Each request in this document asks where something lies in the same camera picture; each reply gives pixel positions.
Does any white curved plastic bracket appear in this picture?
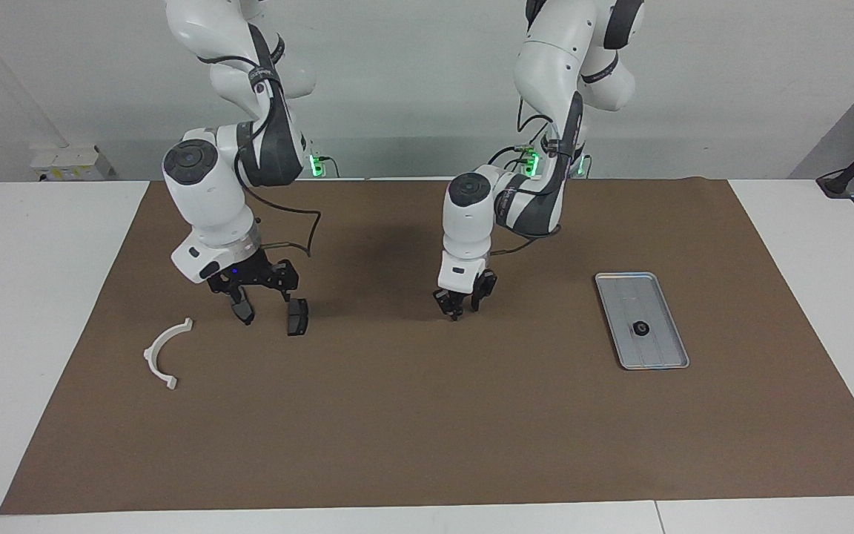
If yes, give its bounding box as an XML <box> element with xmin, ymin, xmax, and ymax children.
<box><xmin>143</xmin><ymin>317</ymin><xmax>194</xmax><ymax>391</ymax></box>

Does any silver metal tray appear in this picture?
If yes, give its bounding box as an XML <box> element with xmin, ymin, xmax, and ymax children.
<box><xmin>595</xmin><ymin>272</ymin><xmax>690</xmax><ymax>370</ymax></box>

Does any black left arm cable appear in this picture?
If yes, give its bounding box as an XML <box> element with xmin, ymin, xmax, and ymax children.
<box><xmin>488</xmin><ymin>96</ymin><xmax>587</xmax><ymax>257</ymax></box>

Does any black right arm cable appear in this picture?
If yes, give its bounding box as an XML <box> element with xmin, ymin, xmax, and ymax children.
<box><xmin>197</xmin><ymin>52</ymin><xmax>322</xmax><ymax>257</ymax></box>

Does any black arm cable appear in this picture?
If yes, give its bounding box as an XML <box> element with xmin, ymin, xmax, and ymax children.
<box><xmin>197</xmin><ymin>52</ymin><xmax>322</xmax><ymax>257</ymax></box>
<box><xmin>488</xmin><ymin>96</ymin><xmax>587</xmax><ymax>257</ymax></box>

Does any white wall socket box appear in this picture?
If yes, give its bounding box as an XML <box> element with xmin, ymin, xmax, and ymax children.
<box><xmin>30</xmin><ymin>145</ymin><xmax>115</xmax><ymax>181</ymax></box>

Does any brown table mat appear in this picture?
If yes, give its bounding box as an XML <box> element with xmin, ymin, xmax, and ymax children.
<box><xmin>0</xmin><ymin>178</ymin><xmax>854</xmax><ymax>515</ymax></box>

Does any white wall conduit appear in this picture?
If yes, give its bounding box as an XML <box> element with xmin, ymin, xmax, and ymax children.
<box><xmin>0</xmin><ymin>0</ymin><xmax>69</xmax><ymax>148</ymax></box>

